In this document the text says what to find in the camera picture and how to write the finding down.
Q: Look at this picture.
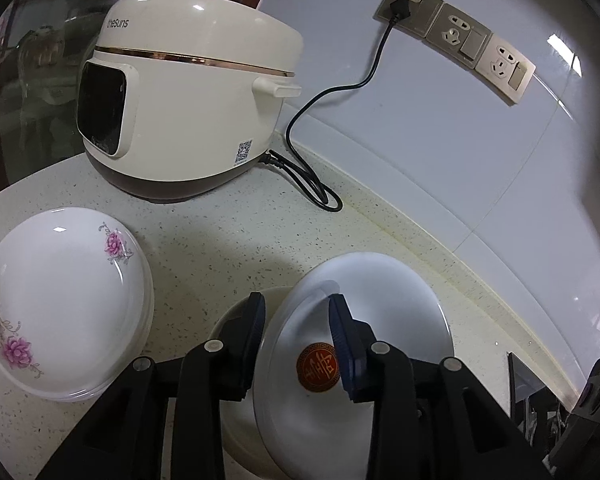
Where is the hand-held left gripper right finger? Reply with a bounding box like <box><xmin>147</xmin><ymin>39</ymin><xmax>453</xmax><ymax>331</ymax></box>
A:
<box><xmin>328</xmin><ymin>294</ymin><xmax>556</xmax><ymax>480</ymax></box>

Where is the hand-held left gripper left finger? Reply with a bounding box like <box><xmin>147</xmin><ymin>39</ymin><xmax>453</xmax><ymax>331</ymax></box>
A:
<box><xmin>37</xmin><ymin>291</ymin><xmax>267</xmax><ymax>480</ymax></box>

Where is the red and white bowl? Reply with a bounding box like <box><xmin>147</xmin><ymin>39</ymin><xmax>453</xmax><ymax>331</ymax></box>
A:
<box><xmin>252</xmin><ymin>252</ymin><xmax>455</xmax><ymax>467</ymax></box>

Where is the white bowl with dark rim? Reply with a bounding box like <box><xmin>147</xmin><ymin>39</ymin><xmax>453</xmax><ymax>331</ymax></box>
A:
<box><xmin>207</xmin><ymin>285</ymin><xmax>291</xmax><ymax>480</ymax></box>

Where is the cream electric rice cooker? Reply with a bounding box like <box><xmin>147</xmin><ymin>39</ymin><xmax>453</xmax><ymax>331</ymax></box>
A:
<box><xmin>75</xmin><ymin>0</ymin><xmax>303</xmax><ymax>204</ymax></box>

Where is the grey wall socket with switch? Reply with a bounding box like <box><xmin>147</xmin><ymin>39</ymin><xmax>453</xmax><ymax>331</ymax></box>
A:
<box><xmin>474</xmin><ymin>41</ymin><xmax>537</xmax><ymax>107</ymax></box>
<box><xmin>425</xmin><ymin>2</ymin><xmax>494</xmax><ymax>72</ymax></box>

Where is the black power cable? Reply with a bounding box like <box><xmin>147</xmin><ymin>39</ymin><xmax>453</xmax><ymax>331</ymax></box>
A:
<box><xmin>258</xmin><ymin>0</ymin><xmax>412</xmax><ymax>212</ymax></box>

